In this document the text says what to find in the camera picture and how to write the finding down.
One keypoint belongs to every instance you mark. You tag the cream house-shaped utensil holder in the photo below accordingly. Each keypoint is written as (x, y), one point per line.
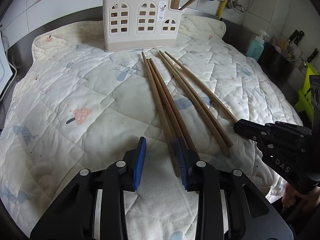
(139, 24)

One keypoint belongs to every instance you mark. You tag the wooden chopstick five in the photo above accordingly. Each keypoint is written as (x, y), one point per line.
(195, 102)

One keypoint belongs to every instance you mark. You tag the person right hand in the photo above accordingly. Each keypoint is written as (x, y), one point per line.
(290, 194)

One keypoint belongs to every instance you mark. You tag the green plastic rack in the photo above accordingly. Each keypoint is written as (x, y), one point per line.
(304, 94)

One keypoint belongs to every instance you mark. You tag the teal soap dispenser bottle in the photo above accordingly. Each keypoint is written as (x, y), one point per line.
(256, 46)

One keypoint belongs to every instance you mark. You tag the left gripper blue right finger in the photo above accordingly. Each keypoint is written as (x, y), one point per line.
(183, 162)

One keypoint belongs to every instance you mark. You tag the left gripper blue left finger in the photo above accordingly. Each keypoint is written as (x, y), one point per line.
(138, 162)

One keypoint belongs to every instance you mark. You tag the white quilted patterned mat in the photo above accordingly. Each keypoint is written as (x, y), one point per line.
(82, 107)

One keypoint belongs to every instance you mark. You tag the wooden chopstick two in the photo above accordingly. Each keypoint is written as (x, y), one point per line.
(162, 116)

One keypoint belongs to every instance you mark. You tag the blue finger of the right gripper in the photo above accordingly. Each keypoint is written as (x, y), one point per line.
(252, 131)

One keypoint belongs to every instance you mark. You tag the wooden chopstick seven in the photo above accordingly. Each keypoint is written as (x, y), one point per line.
(205, 89)

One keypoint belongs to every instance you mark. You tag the white appliance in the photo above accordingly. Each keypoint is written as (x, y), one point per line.
(8, 70)

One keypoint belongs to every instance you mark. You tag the black handled knife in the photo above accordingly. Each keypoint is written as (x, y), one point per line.
(296, 37)

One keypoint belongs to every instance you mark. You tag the wooden chopstick four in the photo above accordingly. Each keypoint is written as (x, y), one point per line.
(175, 104)

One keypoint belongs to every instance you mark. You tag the wooden chopstick six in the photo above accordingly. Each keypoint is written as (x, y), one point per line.
(200, 99)

